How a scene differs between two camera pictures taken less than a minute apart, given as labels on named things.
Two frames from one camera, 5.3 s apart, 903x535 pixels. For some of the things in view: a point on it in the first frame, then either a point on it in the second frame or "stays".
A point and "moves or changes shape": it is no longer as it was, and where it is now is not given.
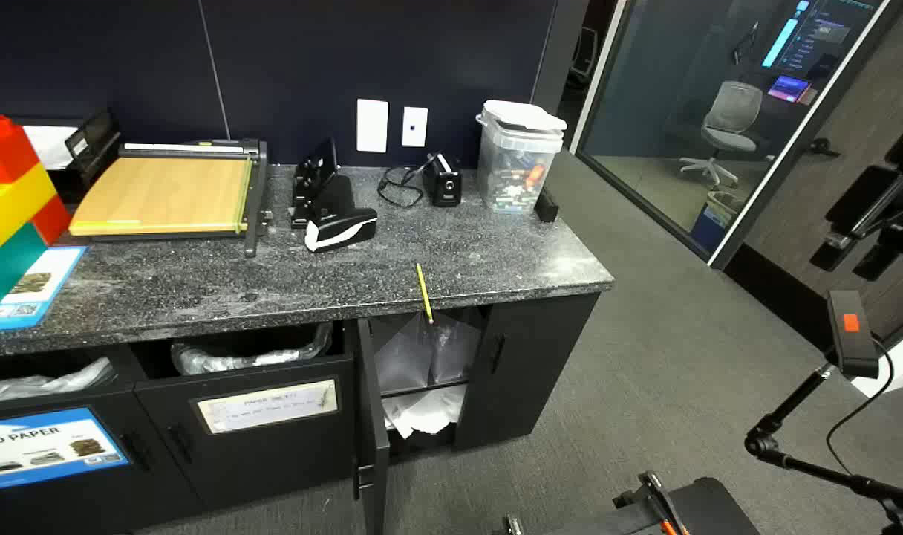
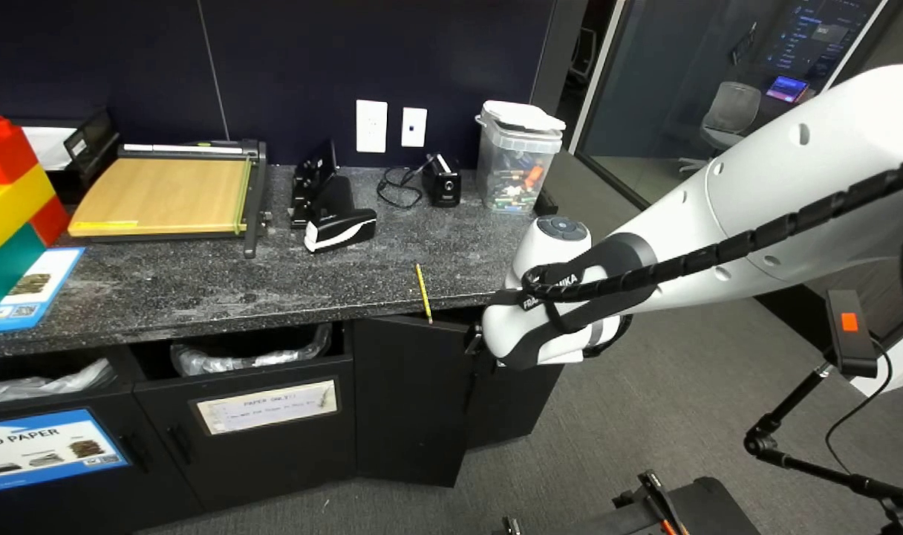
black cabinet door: [368, 449] moves or changes shape
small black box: [545, 210] stays
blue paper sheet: [34, 293] stays
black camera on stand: [852, 334] stays
